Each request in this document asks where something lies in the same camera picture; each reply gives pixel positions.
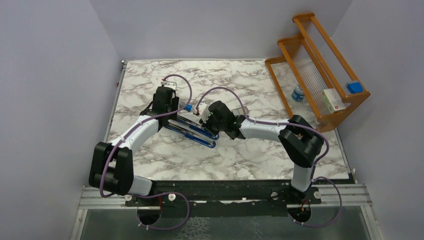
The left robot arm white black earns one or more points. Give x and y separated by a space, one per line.
112 166

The blue block on rack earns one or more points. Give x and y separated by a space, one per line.
354 87

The staple box tray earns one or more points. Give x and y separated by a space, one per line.
240 111

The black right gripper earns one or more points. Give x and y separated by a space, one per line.
207 124

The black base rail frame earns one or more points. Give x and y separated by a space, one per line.
230 199

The blue black stapler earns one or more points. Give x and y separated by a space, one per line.
197 127

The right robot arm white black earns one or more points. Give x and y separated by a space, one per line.
301 142

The grey blue small cylinder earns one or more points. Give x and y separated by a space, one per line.
189 108

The white red carton box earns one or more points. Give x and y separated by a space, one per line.
332 100

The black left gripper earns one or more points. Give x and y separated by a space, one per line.
174 103

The blue lidded small jar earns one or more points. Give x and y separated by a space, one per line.
298 95

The orange wooden tiered rack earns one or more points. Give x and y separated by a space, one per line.
317 64

